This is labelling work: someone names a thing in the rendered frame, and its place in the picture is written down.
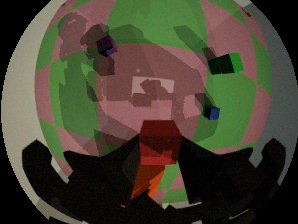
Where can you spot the small blue block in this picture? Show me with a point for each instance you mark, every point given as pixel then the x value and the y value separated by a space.
pixel 212 112

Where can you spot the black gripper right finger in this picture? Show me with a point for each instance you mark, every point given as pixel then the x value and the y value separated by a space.
pixel 201 168

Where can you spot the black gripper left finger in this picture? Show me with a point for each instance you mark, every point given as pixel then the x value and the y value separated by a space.
pixel 118 169

